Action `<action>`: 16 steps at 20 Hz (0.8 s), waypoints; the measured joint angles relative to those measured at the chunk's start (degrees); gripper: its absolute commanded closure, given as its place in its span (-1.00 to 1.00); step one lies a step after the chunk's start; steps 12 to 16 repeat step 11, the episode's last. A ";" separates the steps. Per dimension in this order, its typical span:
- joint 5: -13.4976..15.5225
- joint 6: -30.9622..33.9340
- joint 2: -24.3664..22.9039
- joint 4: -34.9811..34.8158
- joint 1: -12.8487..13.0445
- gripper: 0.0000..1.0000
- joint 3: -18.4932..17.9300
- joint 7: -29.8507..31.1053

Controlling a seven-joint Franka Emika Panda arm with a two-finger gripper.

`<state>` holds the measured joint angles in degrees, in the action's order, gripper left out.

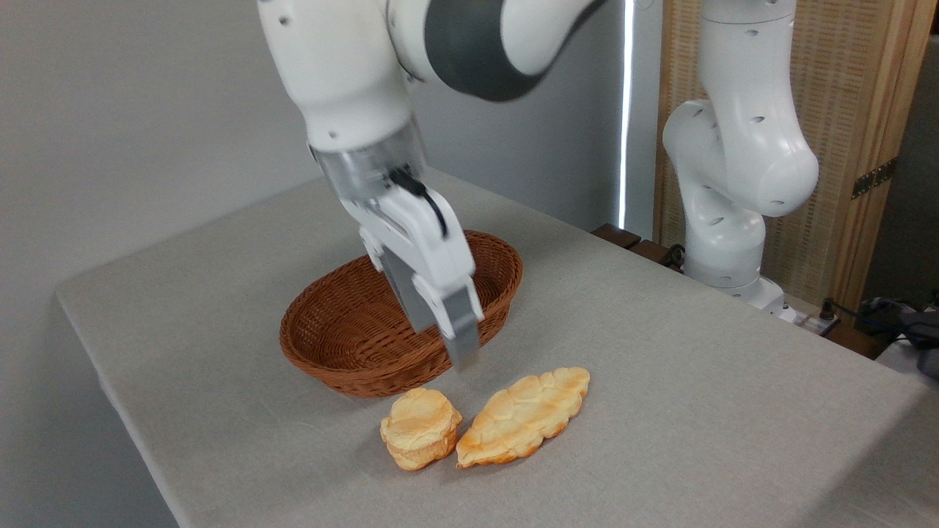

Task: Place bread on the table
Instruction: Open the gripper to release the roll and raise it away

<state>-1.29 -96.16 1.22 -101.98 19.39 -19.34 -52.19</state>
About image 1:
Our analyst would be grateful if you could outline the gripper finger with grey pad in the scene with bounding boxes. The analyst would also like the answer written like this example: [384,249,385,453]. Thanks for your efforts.
[412,273,486,372]
[359,229,448,335]

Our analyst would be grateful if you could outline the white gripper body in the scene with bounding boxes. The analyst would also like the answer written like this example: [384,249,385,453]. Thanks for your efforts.
[341,183,475,294]

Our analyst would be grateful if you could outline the long golden bread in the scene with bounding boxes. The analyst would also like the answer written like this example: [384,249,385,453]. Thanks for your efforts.
[456,367,591,469]

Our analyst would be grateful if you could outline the round golden bread bun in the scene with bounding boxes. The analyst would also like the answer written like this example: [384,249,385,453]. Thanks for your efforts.
[379,387,464,472]

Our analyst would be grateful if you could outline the brown oval wicker basket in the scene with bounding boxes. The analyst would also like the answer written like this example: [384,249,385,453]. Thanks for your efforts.
[279,230,524,399]

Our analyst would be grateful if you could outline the dark brown wooden block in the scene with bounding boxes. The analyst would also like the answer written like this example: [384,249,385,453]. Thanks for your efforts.
[591,224,643,250]
[629,240,673,265]

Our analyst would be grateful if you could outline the grey tablecloth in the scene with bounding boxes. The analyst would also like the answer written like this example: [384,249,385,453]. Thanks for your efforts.
[55,169,939,528]

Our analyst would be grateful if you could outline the metal screen hinge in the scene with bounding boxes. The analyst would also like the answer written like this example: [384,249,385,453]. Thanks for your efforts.
[851,158,897,200]

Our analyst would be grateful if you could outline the wooden woven folding screen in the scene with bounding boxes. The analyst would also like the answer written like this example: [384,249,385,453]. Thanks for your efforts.
[653,0,939,312]

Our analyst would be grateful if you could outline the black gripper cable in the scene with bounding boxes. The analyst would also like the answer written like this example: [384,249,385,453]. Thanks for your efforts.
[389,169,450,239]

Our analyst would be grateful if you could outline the black cable bundle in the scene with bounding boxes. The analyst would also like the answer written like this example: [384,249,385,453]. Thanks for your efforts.
[822,292,939,381]

